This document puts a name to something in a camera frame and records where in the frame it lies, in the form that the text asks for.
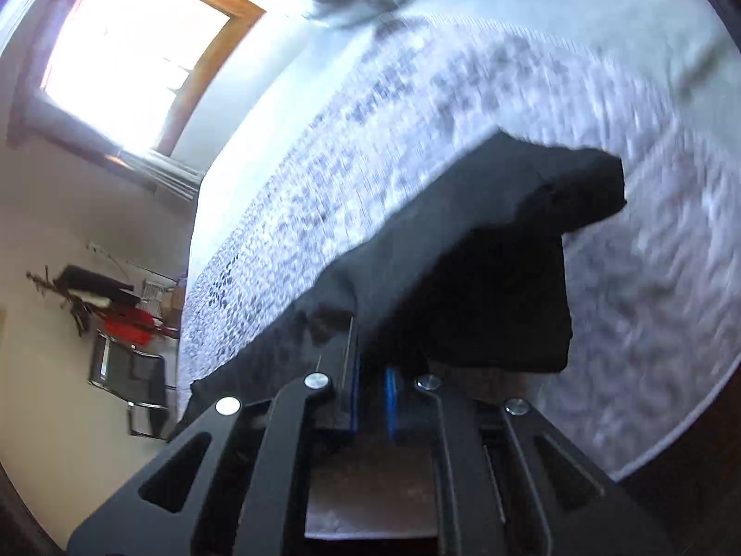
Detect grey curtain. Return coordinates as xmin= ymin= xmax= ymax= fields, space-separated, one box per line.
xmin=113 ymin=147 xmax=203 ymax=202

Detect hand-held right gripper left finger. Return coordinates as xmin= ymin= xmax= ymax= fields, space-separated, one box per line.
xmin=66 ymin=316 xmax=363 ymax=556

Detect black pants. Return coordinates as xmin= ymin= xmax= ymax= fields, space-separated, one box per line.
xmin=174 ymin=130 xmax=629 ymax=435

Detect white wire basket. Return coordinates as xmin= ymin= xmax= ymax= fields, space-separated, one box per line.
xmin=142 ymin=279 xmax=176 ymax=314

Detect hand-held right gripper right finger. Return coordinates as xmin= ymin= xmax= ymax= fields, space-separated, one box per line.
xmin=385 ymin=366 xmax=675 ymax=556

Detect black chair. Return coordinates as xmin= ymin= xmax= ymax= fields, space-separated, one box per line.
xmin=87 ymin=329 xmax=171 ymax=439

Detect red cloth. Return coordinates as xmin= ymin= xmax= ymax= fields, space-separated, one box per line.
xmin=101 ymin=307 xmax=177 ymax=349

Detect grey quilted bedspread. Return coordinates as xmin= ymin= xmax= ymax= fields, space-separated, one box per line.
xmin=174 ymin=0 xmax=737 ymax=538

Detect wooden framed window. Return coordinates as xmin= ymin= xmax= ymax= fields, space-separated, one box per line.
xmin=8 ymin=0 xmax=267 ymax=157

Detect coat rack with dark garment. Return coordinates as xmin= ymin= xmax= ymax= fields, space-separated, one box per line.
xmin=26 ymin=263 xmax=140 ymax=337

